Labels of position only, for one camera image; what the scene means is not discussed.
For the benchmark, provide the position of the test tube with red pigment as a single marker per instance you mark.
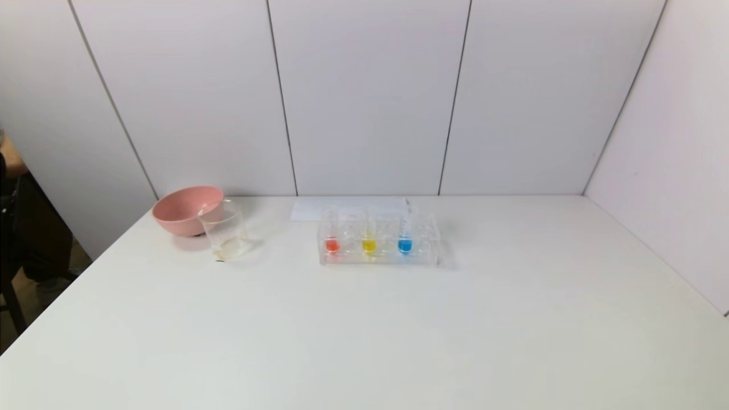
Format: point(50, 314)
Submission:
point(332, 245)

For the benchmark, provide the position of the clear acrylic test tube rack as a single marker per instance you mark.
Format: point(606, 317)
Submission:
point(424, 250)

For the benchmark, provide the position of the clear glass beaker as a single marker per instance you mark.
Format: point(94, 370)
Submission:
point(228, 239)

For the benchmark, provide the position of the black chair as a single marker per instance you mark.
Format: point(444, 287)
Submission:
point(34, 239)

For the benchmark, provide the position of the test tube with yellow pigment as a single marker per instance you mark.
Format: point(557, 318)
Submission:
point(369, 245)

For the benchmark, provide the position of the white paper sheet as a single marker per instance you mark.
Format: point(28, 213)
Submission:
point(310, 209)

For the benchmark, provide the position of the test tube with blue pigment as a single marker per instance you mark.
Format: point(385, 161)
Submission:
point(405, 245)

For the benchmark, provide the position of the pink plastic bowl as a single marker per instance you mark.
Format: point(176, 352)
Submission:
point(179, 213)

